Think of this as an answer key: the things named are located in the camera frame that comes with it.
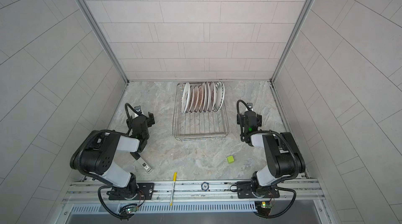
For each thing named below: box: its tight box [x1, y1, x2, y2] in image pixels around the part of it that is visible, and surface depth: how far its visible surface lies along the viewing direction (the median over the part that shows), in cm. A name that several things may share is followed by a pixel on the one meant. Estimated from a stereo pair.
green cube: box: [226, 155, 235, 164], surface depth 81 cm
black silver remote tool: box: [129, 151, 152, 173], surface depth 78 cm
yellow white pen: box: [169, 171, 178, 207], surface depth 76 cm
